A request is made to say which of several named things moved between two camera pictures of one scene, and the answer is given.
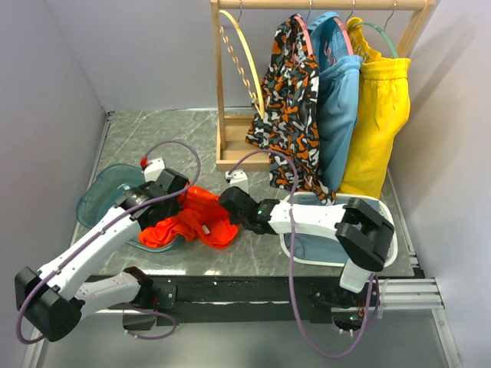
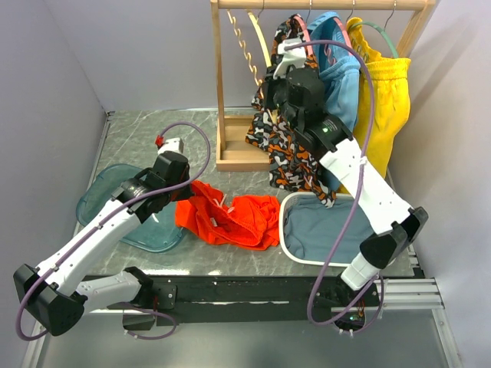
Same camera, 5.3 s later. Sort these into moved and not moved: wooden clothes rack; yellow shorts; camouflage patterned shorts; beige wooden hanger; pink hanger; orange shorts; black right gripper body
Moved: orange shorts; black right gripper body; beige wooden hanger
Not moved: yellow shorts; wooden clothes rack; pink hanger; camouflage patterned shorts
